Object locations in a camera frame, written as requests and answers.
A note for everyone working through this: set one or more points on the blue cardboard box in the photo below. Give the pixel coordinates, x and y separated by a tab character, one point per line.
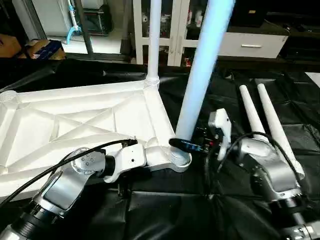
45	49

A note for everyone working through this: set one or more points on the white low drawer unit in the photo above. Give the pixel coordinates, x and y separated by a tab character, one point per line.
250	45

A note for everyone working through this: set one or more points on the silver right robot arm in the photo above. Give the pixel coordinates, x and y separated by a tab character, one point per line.
270	170

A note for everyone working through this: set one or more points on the white plastic table leg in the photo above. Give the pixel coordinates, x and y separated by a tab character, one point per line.
275	120
154	40
200	75
252	112

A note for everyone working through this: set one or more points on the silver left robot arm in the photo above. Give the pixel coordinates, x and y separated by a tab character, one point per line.
60	190

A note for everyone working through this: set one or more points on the black work mat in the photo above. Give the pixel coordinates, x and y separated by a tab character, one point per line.
165	215

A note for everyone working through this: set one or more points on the grey metal pole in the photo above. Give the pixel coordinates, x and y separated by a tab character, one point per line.
84	25

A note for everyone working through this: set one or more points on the white plastic table top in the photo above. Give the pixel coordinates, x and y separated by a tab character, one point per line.
60	120

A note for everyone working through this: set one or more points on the white glass-door cabinet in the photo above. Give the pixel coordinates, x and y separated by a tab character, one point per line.
175	25

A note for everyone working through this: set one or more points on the white sheet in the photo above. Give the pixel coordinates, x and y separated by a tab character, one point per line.
314	79

